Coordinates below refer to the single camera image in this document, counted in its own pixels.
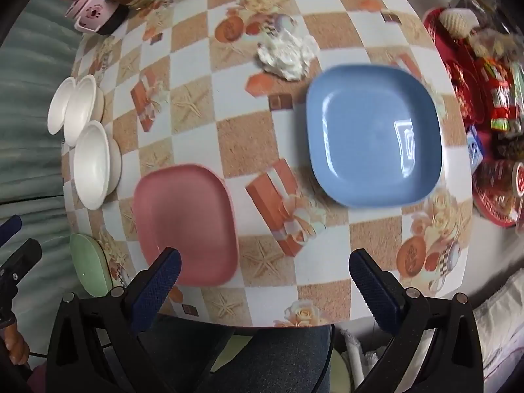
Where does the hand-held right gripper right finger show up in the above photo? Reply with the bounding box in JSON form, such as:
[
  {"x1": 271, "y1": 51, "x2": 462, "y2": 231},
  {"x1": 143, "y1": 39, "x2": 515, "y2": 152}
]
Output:
[{"x1": 349, "y1": 248, "x2": 486, "y2": 393}]

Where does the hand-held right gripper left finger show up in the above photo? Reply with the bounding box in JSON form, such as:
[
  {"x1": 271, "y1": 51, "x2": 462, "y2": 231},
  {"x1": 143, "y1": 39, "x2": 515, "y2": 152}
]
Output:
[{"x1": 48, "y1": 247, "x2": 214, "y2": 393}]

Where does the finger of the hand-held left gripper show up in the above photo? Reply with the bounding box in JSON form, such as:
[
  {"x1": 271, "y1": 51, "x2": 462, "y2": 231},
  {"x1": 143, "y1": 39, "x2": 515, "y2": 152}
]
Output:
[
  {"x1": 0, "y1": 237, "x2": 43, "y2": 299},
  {"x1": 0, "y1": 214, "x2": 23, "y2": 246}
]

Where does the green square plate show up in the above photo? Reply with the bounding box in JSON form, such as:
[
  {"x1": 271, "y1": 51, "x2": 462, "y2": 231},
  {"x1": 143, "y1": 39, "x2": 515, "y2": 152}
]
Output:
[{"x1": 69, "y1": 233, "x2": 115, "y2": 299}]

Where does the pink square plate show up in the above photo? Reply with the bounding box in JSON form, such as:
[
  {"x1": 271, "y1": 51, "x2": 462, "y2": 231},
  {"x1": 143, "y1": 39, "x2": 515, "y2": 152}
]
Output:
[{"x1": 133, "y1": 164, "x2": 240, "y2": 286}]

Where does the white bowl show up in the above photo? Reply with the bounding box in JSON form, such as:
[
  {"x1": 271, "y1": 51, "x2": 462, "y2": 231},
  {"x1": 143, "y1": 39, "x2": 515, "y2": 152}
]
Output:
[
  {"x1": 74, "y1": 121, "x2": 122, "y2": 210},
  {"x1": 47, "y1": 76, "x2": 78, "y2": 136},
  {"x1": 62, "y1": 74, "x2": 106, "y2": 148}
]

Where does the blue square plate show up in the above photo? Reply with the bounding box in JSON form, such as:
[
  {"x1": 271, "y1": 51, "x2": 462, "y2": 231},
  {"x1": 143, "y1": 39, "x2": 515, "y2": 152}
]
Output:
[{"x1": 306, "y1": 64, "x2": 443, "y2": 209}]

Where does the person's left hand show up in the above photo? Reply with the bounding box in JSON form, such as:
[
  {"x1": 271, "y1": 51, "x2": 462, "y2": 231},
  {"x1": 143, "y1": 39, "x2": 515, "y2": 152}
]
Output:
[{"x1": 4, "y1": 323, "x2": 31, "y2": 367}]

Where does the person's jeans leg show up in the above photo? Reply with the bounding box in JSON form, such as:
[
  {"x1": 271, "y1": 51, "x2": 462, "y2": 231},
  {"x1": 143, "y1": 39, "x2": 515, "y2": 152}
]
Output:
[{"x1": 135, "y1": 315, "x2": 334, "y2": 393}]

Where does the white quilted cloth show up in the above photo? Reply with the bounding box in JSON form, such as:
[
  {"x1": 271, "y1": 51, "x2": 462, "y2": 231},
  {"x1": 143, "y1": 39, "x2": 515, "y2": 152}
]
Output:
[{"x1": 471, "y1": 270, "x2": 524, "y2": 393}]

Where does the teal ribbed cover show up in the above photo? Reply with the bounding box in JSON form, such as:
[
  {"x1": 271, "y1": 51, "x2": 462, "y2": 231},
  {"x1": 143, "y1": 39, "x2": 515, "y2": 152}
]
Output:
[{"x1": 0, "y1": 0, "x2": 95, "y2": 336}]

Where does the round red patterned tray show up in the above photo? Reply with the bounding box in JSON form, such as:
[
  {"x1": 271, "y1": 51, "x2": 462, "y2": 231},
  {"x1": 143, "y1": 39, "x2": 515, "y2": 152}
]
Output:
[{"x1": 473, "y1": 159, "x2": 524, "y2": 229}]

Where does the small blue packet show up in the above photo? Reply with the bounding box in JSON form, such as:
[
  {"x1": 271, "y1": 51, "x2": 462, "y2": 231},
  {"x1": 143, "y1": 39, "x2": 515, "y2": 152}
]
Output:
[{"x1": 467, "y1": 126, "x2": 486, "y2": 170}]

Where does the red lidded jar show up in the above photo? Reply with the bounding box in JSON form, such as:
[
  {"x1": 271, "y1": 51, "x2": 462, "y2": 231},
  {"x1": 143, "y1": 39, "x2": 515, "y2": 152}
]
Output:
[{"x1": 510, "y1": 163, "x2": 524, "y2": 195}]

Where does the checkered printed tablecloth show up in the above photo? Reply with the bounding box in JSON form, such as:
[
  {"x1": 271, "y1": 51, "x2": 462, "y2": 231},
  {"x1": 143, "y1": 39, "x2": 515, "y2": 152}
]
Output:
[{"x1": 61, "y1": 0, "x2": 476, "y2": 328}]

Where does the pink lidded container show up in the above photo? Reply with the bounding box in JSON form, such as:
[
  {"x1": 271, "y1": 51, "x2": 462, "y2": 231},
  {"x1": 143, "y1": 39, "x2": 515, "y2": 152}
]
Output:
[{"x1": 58, "y1": 0, "x2": 119, "y2": 33}]

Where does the pile of red snack packets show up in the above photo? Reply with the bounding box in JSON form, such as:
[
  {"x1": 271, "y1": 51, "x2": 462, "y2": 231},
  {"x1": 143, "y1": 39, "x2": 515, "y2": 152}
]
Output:
[{"x1": 471, "y1": 28, "x2": 524, "y2": 134}]

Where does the red snack tray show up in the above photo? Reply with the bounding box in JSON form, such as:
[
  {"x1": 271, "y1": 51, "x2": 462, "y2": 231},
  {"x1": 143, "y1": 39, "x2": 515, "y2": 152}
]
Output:
[{"x1": 423, "y1": 7, "x2": 496, "y2": 125}]

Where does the crumpled white tissue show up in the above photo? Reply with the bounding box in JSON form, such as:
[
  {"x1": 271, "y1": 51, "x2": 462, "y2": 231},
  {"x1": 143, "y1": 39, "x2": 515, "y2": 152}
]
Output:
[{"x1": 256, "y1": 30, "x2": 320, "y2": 82}]

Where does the white foam fruit net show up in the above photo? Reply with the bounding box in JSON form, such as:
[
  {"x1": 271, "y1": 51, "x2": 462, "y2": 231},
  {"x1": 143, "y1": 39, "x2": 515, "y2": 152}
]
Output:
[{"x1": 439, "y1": 8, "x2": 479, "y2": 38}]

